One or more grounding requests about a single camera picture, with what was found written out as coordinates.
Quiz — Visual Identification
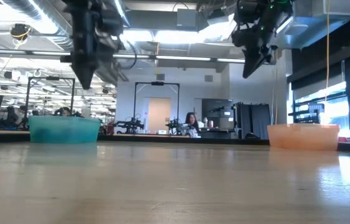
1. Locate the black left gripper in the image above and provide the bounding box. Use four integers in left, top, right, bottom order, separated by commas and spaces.
60, 0, 101, 90

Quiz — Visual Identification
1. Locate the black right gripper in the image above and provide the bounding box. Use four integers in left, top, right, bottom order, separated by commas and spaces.
232, 0, 293, 79

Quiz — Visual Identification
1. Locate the person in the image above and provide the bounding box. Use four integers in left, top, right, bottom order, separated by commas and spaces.
184, 111, 201, 138
58, 106, 72, 118
17, 105, 29, 128

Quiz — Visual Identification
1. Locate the teal plastic bin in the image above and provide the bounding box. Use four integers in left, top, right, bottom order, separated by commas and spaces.
28, 115, 102, 144

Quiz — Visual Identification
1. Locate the dark curtain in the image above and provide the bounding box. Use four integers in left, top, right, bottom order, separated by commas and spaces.
235, 101, 271, 140

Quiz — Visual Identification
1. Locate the black shelf rack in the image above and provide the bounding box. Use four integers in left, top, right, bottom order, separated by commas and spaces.
288, 102, 325, 124

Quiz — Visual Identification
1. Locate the long ceiling light strip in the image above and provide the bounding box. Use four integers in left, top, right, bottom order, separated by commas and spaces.
0, 48, 277, 65

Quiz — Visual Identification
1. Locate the grey ceiling junction box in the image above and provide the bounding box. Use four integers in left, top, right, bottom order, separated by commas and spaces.
176, 8, 198, 28

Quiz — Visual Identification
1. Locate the beige door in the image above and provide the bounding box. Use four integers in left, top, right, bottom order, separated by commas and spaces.
147, 97, 172, 135

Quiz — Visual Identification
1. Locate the orange translucent plastic bin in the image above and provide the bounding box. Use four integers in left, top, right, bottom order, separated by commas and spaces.
267, 123, 341, 152

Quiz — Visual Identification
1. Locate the black gantry frame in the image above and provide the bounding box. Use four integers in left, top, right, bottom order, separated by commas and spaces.
133, 81, 181, 135
24, 77, 76, 116

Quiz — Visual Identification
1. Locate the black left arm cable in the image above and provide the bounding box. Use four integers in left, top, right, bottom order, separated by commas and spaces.
112, 40, 138, 71

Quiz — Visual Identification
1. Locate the silver rectangular ceiling duct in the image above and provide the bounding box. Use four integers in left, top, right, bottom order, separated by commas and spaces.
227, 0, 350, 50

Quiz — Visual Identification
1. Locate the yellow hanging cable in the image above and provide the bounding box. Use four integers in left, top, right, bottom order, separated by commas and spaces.
325, 0, 331, 103

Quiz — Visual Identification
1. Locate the silver spiral ceiling duct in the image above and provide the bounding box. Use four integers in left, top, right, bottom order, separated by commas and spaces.
0, 0, 129, 85

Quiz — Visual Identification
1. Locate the black ceiling cable reel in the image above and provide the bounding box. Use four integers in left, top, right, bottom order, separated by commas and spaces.
9, 23, 32, 42

